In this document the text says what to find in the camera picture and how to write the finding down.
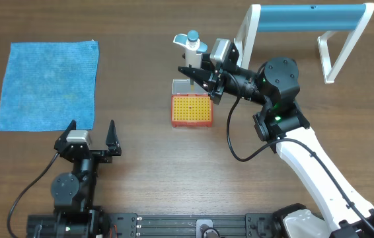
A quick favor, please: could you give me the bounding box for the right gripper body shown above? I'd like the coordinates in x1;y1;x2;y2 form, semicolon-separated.
206;42;241;105

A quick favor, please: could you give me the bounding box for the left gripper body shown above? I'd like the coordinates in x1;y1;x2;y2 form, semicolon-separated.
55;143;113;164

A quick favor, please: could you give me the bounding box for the white and blue stand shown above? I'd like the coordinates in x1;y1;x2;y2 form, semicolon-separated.
233;2;374;85

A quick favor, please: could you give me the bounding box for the blue cloth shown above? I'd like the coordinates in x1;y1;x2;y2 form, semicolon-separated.
0;40;100;132

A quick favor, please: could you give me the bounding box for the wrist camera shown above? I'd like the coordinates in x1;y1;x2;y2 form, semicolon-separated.
65;129;93;149
209;38;232;64

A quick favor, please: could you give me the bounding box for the mounting rail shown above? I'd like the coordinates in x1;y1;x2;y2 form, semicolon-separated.
26;213;282;238

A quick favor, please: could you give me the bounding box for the red and yellow tip box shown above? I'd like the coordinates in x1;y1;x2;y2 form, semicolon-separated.
170;78;214;129

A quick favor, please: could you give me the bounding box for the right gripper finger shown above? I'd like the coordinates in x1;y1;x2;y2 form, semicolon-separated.
177;65;213;93
202;52;215;71

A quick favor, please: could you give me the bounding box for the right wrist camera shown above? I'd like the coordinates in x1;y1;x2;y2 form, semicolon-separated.
209;38;232;64

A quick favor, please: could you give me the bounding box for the black cable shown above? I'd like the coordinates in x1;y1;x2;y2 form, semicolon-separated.
225;73;311;163
7;151;61;238

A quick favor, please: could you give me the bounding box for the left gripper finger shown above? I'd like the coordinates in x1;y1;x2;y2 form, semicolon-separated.
105;119;122;157
54;119;77;148

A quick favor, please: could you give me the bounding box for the white pipette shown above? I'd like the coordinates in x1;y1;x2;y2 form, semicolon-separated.
172;29;209;92

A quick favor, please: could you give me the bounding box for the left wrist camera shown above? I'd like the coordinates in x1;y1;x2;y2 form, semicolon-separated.
65;129;93;149

